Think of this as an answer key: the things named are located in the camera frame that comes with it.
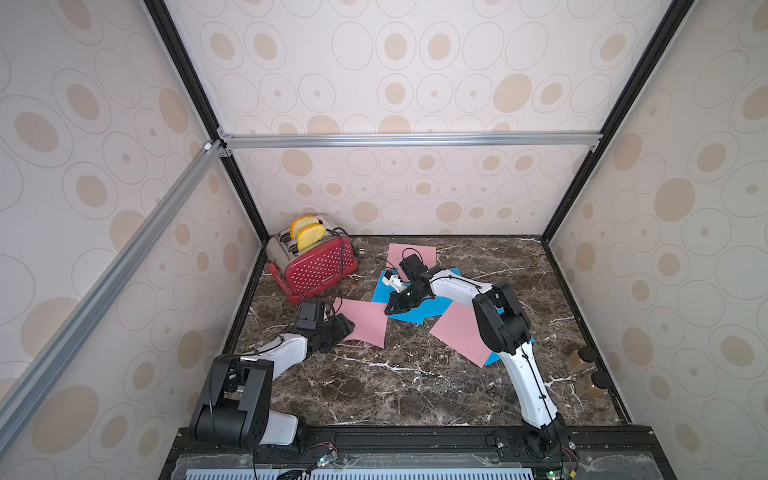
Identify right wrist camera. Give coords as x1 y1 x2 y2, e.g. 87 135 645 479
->
382 254 428 292

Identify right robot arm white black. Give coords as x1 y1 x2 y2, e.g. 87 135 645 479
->
382 267 569 461

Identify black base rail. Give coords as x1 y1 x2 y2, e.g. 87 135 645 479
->
159 425 676 479

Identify brown jar front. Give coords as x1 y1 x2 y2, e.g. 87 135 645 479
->
575 371 613 399

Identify black toaster cable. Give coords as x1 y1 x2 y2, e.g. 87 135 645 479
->
299 226 373 301

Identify yellow toast slice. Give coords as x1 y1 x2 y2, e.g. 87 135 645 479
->
290 215 320 240
296 223 327 251

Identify brown jar back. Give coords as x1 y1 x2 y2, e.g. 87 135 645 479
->
566 346 598 374

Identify horizontal aluminium rail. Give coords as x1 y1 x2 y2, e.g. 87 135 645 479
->
223 131 603 150

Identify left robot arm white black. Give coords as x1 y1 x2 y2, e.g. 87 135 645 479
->
189 314 355 454

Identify pink paper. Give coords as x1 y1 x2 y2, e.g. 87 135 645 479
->
334 298 388 348
430 302 491 368
386 243 437 280

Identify blue paper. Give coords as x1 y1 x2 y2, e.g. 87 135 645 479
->
372 270 452 325
482 338 535 366

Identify yellow toast slice back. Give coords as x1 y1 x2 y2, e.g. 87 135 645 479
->
290 215 320 240

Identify pink paper back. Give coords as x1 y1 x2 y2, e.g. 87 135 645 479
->
386 243 437 280

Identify yellow toast slice front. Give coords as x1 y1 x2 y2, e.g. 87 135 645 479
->
296 223 327 251

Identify left aluminium rail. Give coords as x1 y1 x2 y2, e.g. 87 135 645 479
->
1 140 224 455

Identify brown jar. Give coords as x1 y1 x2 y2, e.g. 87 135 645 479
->
575 371 613 399
566 346 598 374

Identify red toaster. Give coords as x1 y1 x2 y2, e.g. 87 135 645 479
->
266 214 359 304

